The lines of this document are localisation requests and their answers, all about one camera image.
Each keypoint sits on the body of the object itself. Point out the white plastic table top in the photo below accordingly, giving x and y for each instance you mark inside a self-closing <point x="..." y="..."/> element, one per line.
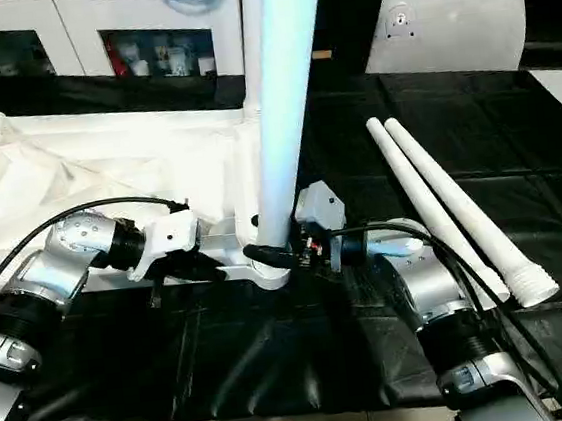
<point x="56" y="174"/>

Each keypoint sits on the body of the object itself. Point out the white plastic table leg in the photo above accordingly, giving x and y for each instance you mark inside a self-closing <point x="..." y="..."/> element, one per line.
<point x="250" y="33"/>
<point x="461" y="202"/>
<point x="283" y="90"/>
<point x="425" y="195"/>

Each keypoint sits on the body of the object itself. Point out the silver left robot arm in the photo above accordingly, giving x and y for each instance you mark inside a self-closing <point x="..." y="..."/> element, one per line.
<point x="65" y="258"/>

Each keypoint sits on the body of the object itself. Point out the small brown block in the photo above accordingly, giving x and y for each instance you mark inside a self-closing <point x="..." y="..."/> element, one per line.
<point x="322" y="54"/>

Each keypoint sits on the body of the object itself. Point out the black work mat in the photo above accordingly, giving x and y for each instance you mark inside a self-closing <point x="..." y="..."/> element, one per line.
<point x="518" y="165"/>

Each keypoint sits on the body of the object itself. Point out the white plastic bag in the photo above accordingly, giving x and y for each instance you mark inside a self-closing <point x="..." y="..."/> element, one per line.
<point x="453" y="31"/>

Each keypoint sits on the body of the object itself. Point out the white cabinet with glass doors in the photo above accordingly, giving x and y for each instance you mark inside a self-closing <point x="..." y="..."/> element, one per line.
<point x="31" y="36"/>

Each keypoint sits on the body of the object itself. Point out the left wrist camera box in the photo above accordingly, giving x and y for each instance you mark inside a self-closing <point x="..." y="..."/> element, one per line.
<point x="168" y="237"/>

